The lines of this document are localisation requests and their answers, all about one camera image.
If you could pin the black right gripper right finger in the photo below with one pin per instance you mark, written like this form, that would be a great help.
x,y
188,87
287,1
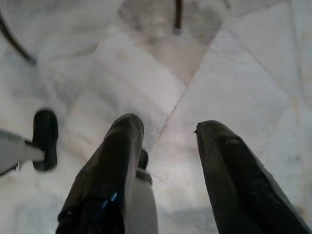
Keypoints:
x,y
231,175

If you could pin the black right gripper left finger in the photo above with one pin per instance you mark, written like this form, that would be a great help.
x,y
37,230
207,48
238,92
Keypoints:
x,y
102,175

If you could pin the grey robot right leg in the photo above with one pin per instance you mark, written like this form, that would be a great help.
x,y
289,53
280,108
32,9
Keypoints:
x,y
143,202

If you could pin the dark curved chair leg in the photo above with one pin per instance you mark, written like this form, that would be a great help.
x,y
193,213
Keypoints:
x,y
31,59

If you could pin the dark straight chair leg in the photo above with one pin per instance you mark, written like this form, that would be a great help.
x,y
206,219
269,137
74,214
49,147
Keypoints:
x,y
178,17

